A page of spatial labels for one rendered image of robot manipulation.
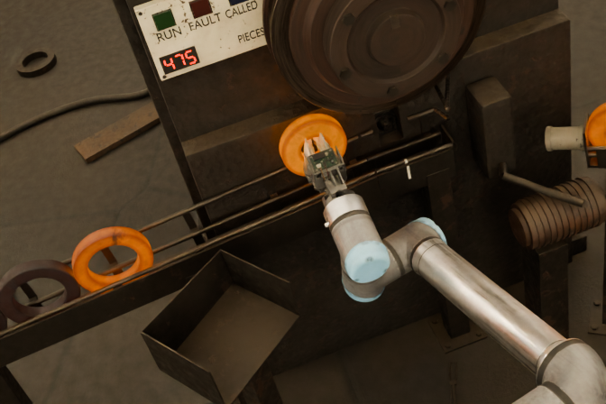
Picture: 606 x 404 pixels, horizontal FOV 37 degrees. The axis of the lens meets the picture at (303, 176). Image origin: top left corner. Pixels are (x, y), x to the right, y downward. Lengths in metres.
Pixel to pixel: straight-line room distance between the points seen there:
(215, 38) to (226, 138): 0.25
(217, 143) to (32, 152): 1.84
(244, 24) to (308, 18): 0.20
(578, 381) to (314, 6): 0.84
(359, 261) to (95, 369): 1.30
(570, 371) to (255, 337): 0.73
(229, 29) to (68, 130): 1.99
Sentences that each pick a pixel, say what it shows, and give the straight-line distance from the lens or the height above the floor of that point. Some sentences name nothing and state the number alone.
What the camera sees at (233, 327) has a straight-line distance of 2.06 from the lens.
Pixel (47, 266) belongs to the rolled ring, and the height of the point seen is 0.76.
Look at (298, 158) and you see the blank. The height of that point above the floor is 0.82.
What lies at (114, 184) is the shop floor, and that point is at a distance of 3.51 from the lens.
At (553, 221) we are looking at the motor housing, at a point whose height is 0.51.
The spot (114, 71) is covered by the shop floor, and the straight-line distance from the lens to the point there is 4.11.
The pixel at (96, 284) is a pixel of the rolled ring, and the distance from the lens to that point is 2.19.
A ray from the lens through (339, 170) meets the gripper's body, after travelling 1.95.
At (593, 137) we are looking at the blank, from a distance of 2.22.
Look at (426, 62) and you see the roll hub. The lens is 1.91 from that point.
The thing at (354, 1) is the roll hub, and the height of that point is 1.23.
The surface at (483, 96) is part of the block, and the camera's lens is 2.17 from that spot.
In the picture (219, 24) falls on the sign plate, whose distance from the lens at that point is 1.96.
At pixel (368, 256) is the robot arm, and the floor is 0.81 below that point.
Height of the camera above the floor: 2.16
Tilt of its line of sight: 42 degrees down
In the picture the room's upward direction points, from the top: 16 degrees counter-clockwise
